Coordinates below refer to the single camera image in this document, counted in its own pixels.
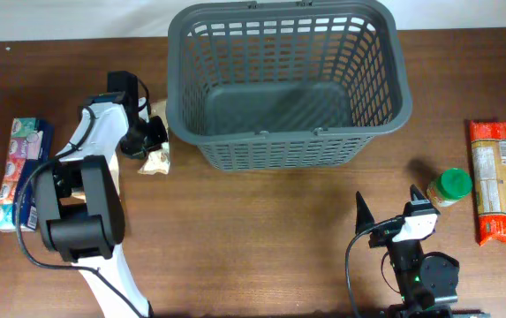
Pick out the grey plastic shopping basket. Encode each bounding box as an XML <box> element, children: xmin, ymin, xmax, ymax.
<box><xmin>166</xmin><ymin>0</ymin><xmax>412</xmax><ymax>171</ymax></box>

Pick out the green lid jar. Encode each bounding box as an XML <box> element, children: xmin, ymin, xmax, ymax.
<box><xmin>427</xmin><ymin>168</ymin><xmax>472</xmax><ymax>208</ymax></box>

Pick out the orange spaghetti pasta package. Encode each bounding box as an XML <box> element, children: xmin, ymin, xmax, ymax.
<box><xmin>469</xmin><ymin>121</ymin><xmax>506</xmax><ymax>246</ymax></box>

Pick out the Kleenex tissue multipack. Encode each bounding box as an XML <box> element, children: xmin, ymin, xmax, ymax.
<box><xmin>0</xmin><ymin>117</ymin><xmax>54</xmax><ymax>232</ymax></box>

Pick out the brown mushroom snack bag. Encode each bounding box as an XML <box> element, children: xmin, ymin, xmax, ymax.
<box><xmin>53</xmin><ymin>154</ymin><xmax>120</xmax><ymax>201</ymax></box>

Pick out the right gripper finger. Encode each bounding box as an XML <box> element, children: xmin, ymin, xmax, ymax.
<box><xmin>410</xmin><ymin>185</ymin><xmax>427</xmax><ymax>202</ymax></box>
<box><xmin>355</xmin><ymin>192</ymin><xmax>375</xmax><ymax>234</ymax></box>

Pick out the beige paper bag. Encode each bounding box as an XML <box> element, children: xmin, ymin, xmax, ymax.
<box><xmin>138</xmin><ymin>99</ymin><xmax>170</xmax><ymax>175</ymax></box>

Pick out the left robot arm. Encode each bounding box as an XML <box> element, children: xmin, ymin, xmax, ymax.
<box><xmin>28</xmin><ymin>71</ymin><xmax>169</xmax><ymax>317</ymax></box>

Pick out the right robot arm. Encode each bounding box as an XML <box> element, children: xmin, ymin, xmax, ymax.
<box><xmin>355</xmin><ymin>185</ymin><xmax>459</xmax><ymax>317</ymax></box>

